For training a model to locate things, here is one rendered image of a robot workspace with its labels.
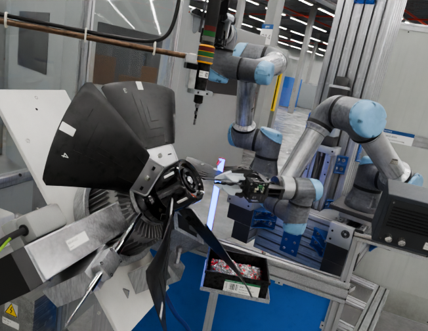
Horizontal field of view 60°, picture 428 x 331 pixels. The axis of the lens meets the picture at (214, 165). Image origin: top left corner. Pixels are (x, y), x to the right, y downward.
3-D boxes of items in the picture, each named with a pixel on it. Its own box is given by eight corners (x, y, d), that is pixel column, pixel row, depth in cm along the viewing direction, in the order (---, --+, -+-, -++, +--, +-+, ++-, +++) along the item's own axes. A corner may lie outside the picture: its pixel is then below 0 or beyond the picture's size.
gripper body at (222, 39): (224, 46, 102) (229, 49, 114) (230, 13, 100) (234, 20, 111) (197, 41, 103) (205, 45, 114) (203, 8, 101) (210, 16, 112)
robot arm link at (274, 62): (290, 77, 161) (266, 93, 118) (266, 72, 164) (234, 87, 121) (296, 49, 157) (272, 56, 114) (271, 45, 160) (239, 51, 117)
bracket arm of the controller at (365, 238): (352, 239, 128) (354, 231, 127) (352, 236, 130) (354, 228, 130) (427, 261, 121) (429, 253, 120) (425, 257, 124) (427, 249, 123)
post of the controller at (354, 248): (339, 281, 132) (354, 231, 127) (340, 277, 135) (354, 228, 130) (348, 284, 131) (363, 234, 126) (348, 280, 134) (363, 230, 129)
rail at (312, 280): (127, 230, 157) (130, 213, 155) (132, 227, 161) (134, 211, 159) (344, 304, 132) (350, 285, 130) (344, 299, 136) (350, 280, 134)
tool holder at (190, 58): (182, 92, 95) (188, 53, 92) (176, 89, 101) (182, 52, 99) (214, 97, 98) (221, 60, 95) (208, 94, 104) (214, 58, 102)
